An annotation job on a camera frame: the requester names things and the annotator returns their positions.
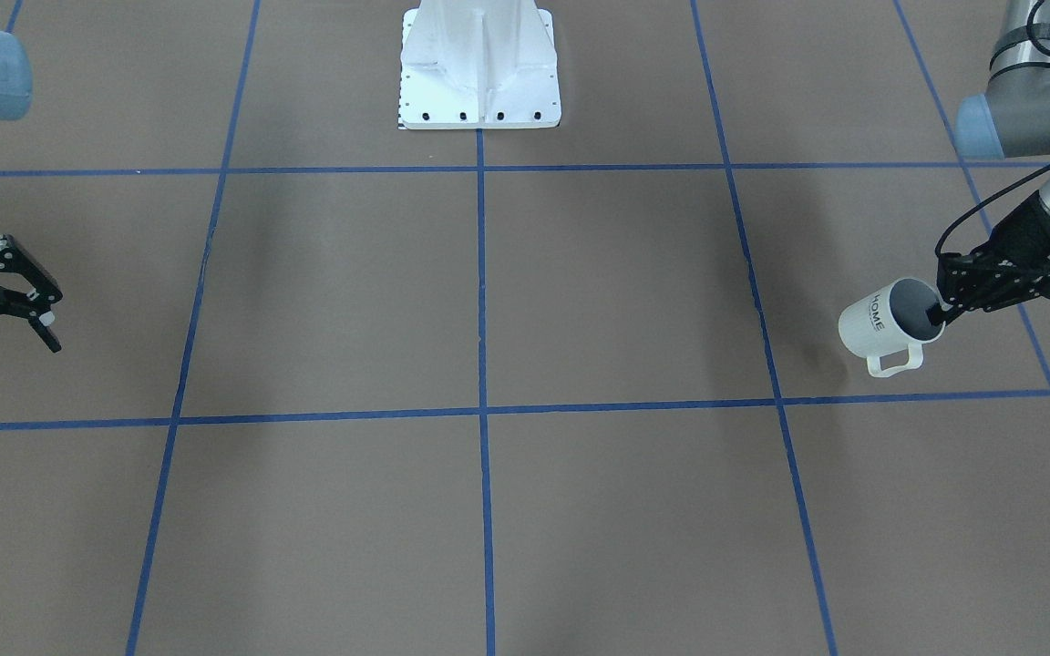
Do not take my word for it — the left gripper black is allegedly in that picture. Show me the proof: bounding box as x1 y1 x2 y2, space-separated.
926 192 1050 329

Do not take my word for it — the white HOME mug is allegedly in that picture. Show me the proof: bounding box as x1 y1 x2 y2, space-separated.
838 277 944 379

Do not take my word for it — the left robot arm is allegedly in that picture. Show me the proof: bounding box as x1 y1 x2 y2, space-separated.
928 1 1050 325

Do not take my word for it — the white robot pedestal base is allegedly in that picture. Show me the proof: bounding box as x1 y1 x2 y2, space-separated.
397 1 562 130

